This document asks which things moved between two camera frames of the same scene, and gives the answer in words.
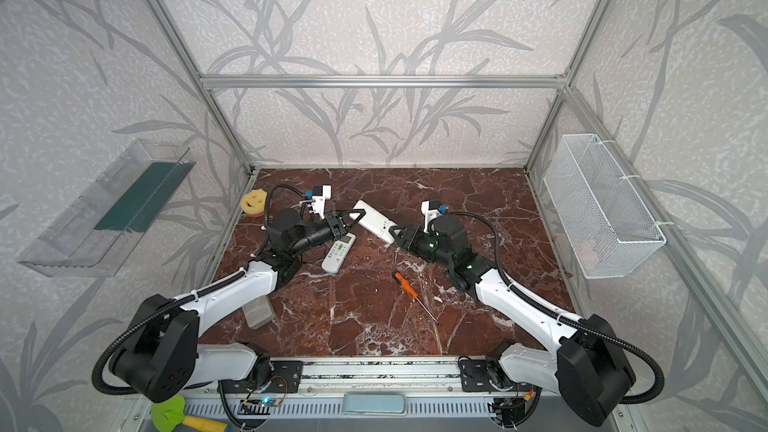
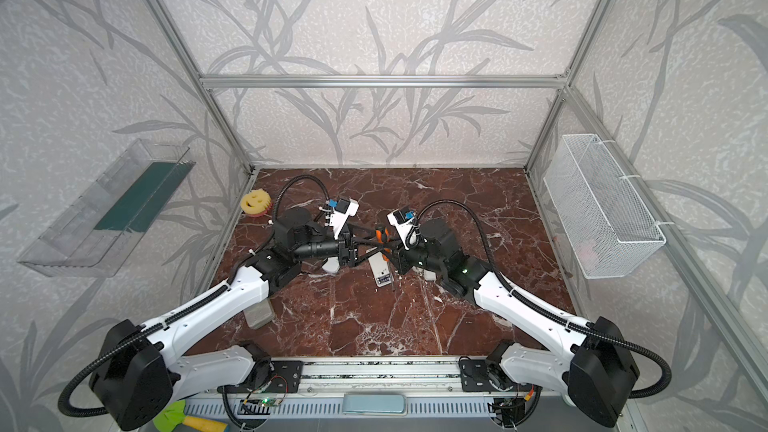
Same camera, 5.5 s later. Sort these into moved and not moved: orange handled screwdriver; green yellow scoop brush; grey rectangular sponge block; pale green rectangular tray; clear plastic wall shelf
Moved: orange handled screwdriver
Not moved: pale green rectangular tray; grey rectangular sponge block; clear plastic wall shelf; green yellow scoop brush
